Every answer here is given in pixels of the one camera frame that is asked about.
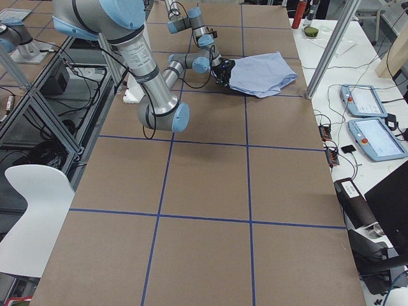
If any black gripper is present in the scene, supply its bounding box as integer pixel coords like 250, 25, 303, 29
211, 59, 235, 87

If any light blue striped shirt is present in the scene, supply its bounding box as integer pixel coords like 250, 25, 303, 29
229, 52, 298, 98

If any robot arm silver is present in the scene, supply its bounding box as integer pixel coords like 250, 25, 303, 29
164, 1, 217, 43
53, 0, 235, 133

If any green round object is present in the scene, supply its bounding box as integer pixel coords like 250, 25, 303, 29
303, 26, 319, 38

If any red bottle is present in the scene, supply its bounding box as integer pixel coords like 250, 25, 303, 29
291, 0, 307, 29

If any grey USB hub left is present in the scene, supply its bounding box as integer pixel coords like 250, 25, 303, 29
318, 125, 332, 141

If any grey usb hub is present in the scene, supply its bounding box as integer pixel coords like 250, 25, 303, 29
325, 147, 340, 168
318, 125, 332, 141

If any grey USB hub right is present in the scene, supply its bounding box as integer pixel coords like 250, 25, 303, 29
325, 147, 340, 168

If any teach pendant far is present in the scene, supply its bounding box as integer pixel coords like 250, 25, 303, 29
340, 84, 388, 118

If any teach pendant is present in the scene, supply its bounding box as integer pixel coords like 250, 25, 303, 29
340, 84, 388, 118
347, 117, 407, 162

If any black small device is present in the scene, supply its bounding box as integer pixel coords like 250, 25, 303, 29
340, 145, 356, 154

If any teach pendant near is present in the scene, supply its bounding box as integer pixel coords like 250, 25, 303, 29
347, 117, 407, 162

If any black box with label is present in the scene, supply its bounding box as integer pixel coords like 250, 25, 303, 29
333, 178, 377, 229

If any black monitor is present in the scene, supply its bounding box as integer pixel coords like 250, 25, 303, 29
365, 163, 407, 254

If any white chair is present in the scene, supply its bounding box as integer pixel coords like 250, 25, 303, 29
1, 164, 75, 278

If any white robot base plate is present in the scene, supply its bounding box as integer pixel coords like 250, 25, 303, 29
123, 86, 144, 104

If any grey aluminium frame post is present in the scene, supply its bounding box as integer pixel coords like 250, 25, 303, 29
305, 0, 361, 100

